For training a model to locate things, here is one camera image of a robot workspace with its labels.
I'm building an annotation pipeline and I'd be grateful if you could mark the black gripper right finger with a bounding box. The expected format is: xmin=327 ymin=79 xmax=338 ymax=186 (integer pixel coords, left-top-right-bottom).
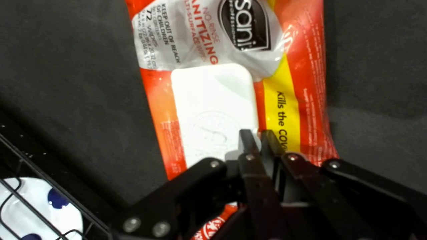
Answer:
xmin=262 ymin=131 xmax=427 ymax=240

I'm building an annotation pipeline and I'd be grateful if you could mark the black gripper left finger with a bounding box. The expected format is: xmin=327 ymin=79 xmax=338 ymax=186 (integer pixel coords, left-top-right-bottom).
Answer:
xmin=112 ymin=130 xmax=262 ymax=240

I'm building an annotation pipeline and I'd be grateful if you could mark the orange wipes pack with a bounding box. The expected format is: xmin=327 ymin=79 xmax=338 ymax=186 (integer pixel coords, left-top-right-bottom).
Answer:
xmin=124 ymin=0 xmax=340 ymax=182

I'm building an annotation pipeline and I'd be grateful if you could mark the white blue-dotted plate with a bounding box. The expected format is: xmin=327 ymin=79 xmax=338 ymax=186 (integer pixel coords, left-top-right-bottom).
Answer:
xmin=0 ymin=176 xmax=84 ymax=240

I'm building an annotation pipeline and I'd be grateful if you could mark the black dish rack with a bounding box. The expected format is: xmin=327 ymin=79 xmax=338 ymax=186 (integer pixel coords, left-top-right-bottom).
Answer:
xmin=0 ymin=112 xmax=122 ymax=240

